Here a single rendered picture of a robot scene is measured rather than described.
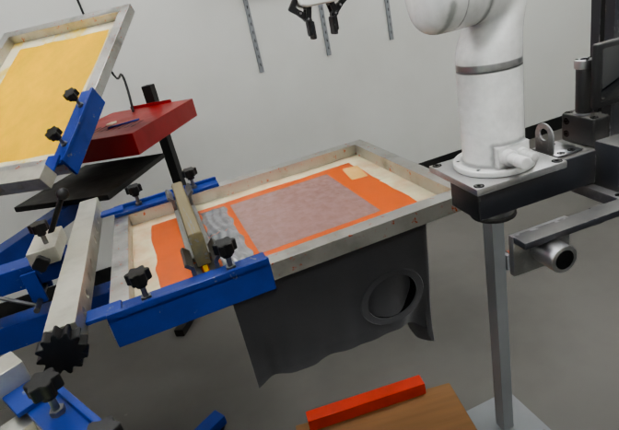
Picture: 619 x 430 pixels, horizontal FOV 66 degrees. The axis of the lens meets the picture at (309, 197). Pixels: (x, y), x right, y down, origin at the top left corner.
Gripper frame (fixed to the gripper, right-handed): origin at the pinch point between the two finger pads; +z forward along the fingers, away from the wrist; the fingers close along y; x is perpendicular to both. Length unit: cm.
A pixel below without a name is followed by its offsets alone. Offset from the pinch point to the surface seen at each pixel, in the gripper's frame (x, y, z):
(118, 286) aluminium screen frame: -19, -58, 38
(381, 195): -8.2, 4.7, 41.4
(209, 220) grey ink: 9, -37, 41
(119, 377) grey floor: 92, -99, 137
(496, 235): -11, 35, 62
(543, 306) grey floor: 34, 90, 137
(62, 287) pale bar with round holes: -22, -67, 33
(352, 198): -4.4, -1.8, 41.4
